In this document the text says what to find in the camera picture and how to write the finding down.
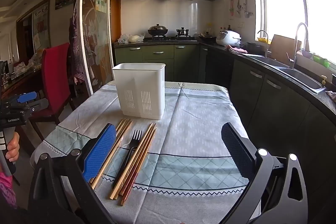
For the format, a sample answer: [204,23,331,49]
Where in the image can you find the person's left forearm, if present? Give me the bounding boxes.
[0,161,14,205]

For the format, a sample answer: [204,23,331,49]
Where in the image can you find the white rice cooker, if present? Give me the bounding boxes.
[216,30,242,47]

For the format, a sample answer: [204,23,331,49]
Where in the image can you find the gas stove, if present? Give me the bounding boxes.
[144,35,198,42]

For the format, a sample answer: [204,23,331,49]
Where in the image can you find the white plastic bags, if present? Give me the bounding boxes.
[117,33,145,44]

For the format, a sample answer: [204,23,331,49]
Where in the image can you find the black plastic fork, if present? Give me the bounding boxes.
[112,130,142,189]

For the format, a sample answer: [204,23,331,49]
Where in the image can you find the wooden cutting board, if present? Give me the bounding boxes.
[269,34,302,64]

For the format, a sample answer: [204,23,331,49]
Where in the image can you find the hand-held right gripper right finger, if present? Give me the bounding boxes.
[221,122,309,224]

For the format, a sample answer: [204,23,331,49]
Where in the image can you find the pink cloth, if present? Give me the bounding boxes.
[226,45,248,54]

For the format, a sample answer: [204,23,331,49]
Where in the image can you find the floral sliding glass door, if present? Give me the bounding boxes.
[76,0,116,96]

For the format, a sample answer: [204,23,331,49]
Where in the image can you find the brown wooden chopstick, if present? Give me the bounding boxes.
[113,124,155,199]
[109,123,153,200]

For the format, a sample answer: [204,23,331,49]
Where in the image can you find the small chrome faucet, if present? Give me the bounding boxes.
[257,30,270,58]

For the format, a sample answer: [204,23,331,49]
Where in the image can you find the tall chrome faucet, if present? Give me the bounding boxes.
[288,22,310,69]

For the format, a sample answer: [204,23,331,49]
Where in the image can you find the black wok with lid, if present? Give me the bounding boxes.
[148,24,168,36]

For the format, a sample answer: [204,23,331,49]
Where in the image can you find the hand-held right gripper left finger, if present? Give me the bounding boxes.
[28,123,117,224]

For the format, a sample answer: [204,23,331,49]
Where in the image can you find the checked apron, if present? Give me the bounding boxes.
[69,17,91,86]

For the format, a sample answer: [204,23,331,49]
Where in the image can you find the cluttered dining table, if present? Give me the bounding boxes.
[0,52,44,98]

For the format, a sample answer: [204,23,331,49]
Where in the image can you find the red chair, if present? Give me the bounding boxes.
[28,42,77,136]

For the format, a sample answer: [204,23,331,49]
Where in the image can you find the steel double sink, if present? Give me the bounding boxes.
[244,53,327,94]

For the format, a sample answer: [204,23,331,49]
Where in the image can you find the person's left hand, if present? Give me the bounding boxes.
[5,132,20,163]

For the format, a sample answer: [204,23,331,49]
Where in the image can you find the window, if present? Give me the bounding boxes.
[259,0,336,65]

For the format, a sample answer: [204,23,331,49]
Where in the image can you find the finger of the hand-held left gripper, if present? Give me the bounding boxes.
[26,98,49,115]
[6,91,38,109]

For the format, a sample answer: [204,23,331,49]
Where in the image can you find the wall calendar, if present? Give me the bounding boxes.
[32,4,51,52]

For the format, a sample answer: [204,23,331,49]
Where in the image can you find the green container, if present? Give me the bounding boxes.
[312,54,331,67]

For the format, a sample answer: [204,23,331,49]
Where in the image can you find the white plastic utensil holder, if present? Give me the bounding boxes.
[112,63,166,120]

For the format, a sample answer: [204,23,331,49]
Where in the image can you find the green lower cabinets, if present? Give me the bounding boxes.
[114,44,200,83]

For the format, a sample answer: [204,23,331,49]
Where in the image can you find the dark stone countertop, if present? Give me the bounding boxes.
[114,39,336,119]

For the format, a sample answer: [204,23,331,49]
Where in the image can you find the hanging kitchen utensils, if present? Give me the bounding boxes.
[236,0,249,19]

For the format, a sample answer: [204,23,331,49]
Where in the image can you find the black frying pan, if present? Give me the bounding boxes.
[198,32,217,42]

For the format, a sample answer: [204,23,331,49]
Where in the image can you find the black countertop pot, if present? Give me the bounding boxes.
[246,42,263,54]

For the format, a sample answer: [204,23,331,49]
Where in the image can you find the dark lower cabinets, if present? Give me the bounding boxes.
[199,45,336,224]

